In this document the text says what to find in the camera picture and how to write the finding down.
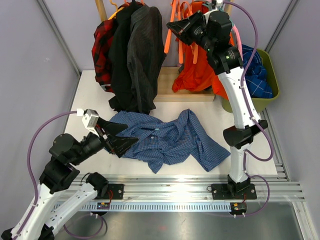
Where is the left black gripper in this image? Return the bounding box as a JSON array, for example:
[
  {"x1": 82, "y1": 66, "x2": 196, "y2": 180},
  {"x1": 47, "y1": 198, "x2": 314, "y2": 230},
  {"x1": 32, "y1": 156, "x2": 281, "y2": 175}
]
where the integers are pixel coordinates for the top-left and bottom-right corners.
[{"x1": 70, "y1": 116, "x2": 139, "y2": 166}]

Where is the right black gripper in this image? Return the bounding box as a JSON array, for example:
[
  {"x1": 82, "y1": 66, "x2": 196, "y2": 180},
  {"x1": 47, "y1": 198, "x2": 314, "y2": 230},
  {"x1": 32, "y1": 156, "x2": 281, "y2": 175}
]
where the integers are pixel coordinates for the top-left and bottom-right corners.
[{"x1": 167, "y1": 11, "x2": 215, "y2": 53}]

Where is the orange hanger of blue shirt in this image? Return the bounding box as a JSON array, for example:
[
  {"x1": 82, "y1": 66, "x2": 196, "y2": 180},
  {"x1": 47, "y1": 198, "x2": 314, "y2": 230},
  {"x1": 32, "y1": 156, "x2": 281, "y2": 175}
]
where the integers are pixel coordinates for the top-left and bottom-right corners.
[{"x1": 164, "y1": 0, "x2": 177, "y2": 54}]

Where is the dark grey striped shirt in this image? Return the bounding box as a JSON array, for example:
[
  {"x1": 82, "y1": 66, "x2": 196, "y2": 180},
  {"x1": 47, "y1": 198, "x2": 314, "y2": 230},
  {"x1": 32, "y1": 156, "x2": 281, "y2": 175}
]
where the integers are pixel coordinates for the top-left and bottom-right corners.
[{"x1": 127, "y1": 4, "x2": 166, "y2": 114}]

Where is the blue checked shirt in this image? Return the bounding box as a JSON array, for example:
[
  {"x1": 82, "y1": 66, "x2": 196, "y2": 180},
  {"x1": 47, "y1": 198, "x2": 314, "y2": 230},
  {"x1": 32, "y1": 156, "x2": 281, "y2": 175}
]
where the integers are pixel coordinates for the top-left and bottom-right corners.
[{"x1": 110, "y1": 109, "x2": 230, "y2": 174}]

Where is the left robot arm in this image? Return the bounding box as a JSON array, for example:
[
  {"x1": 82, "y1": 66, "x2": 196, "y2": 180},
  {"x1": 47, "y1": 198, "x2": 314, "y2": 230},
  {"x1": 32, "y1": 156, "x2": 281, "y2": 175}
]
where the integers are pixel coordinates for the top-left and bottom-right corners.
[{"x1": 1, "y1": 110, "x2": 138, "y2": 240}]

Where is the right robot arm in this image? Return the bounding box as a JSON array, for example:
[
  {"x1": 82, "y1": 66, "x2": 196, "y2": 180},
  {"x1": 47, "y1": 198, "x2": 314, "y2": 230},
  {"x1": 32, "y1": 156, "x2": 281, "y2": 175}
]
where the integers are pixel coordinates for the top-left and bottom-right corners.
[{"x1": 166, "y1": 10, "x2": 268, "y2": 200}]

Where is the empty orange hanger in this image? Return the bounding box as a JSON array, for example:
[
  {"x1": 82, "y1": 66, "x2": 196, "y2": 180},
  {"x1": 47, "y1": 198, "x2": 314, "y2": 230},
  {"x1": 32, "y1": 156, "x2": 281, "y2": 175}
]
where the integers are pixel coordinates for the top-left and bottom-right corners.
[
  {"x1": 181, "y1": 1, "x2": 199, "y2": 64},
  {"x1": 176, "y1": 0, "x2": 184, "y2": 65}
]

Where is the teal hanger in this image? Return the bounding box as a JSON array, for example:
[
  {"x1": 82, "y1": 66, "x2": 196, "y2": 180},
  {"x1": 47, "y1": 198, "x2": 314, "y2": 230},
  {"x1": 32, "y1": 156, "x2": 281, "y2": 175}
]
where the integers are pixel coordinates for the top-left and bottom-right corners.
[{"x1": 202, "y1": 0, "x2": 237, "y2": 32}]

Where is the orange t-shirt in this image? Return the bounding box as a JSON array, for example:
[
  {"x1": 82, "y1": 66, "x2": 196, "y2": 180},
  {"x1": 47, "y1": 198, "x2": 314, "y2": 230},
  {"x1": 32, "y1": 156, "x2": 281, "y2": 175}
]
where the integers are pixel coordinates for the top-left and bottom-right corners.
[{"x1": 172, "y1": 0, "x2": 243, "y2": 100}]

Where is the pink hanger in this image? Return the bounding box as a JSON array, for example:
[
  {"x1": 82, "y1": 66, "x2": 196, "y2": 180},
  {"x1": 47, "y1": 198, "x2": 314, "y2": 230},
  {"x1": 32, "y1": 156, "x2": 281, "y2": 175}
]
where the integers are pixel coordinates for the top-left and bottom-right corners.
[{"x1": 231, "y1": 24, "x2": 242, "y2": 47}]

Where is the yellow hanger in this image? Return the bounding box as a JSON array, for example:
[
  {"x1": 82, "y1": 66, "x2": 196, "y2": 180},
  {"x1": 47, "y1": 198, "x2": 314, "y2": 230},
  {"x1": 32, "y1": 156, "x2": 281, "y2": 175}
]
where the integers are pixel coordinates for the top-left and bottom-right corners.
[{"x1": 108, "y1": 0, "x2": 125, "y2": 20}]

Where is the red black plaid shirt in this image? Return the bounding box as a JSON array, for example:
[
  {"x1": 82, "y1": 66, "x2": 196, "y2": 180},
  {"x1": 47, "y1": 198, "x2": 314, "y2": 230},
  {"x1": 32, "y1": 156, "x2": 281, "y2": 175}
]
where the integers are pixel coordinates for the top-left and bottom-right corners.
[{"x1": 91, "y1": 18, "x2": 117, "y2": 93}]

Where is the wooden clothes rack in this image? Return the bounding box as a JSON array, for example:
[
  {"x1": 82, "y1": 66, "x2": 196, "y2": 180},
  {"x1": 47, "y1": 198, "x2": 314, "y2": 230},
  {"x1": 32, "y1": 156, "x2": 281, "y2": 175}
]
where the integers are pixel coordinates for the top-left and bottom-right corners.
[{"x1": 94, "y1": 0, "x2": 236, "y2": 103}]

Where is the blue plaid cloth in basket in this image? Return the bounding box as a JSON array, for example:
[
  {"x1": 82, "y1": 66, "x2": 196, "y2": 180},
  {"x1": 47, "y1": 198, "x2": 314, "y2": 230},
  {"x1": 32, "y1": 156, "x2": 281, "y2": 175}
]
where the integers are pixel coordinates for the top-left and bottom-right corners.
[{"x1": 245, "y1": 51, "x2": 274, "y2": 99}]

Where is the green laundry basket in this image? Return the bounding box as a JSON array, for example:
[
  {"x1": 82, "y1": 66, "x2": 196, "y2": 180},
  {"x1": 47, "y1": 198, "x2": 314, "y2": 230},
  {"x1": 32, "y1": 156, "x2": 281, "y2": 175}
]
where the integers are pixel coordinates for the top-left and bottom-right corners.
[{"x1": 222, "y1": 48, "x2": 281, "y2": 115}]

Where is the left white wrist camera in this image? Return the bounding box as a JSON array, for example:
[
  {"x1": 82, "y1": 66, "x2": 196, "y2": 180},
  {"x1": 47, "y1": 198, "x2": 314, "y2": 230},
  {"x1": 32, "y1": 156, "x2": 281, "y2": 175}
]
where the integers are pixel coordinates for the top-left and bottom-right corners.
[{"x1": 76, "y1": 108, "x2": 99, "y2": 136}]

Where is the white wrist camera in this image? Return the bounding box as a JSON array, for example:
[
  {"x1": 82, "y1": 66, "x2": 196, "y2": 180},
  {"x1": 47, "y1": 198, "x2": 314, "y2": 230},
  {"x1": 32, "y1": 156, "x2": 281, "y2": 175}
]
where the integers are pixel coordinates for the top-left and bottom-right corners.
[
  {"x1": 207, "y1": 0, "x2": 224, "y2": 12},
  {"x1": 76, "y1": 108, "x2": 99, "y2": 136}
]

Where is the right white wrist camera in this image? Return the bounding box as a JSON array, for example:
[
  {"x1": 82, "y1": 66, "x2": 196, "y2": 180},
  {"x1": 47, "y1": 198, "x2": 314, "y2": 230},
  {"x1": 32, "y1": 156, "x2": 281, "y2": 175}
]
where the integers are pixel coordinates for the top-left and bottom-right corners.
[{"x1": 207, "y1": 0, "x2": 224, "y2": 12}]

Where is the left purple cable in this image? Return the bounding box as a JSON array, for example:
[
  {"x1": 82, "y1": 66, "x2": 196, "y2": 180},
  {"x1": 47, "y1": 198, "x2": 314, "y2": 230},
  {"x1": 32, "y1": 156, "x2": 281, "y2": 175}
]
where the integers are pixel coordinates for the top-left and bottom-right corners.
[{"x1": 9, "y1": 111, "x2": 80, "y2": 238}]

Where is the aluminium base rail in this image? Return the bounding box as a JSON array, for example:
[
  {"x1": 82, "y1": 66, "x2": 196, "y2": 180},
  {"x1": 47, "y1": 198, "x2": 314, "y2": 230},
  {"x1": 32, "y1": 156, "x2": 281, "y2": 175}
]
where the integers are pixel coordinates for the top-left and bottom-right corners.
[{"x1": 54, "y1": 164, "x2": 307, "y2": 213}]

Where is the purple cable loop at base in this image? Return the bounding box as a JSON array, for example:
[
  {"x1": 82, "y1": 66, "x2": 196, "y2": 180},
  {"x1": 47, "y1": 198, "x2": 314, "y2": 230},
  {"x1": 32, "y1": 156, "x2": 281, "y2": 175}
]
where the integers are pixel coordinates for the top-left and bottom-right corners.
[{"x1": 62, "y1": 212, "x2": 109, "y2": 238}]

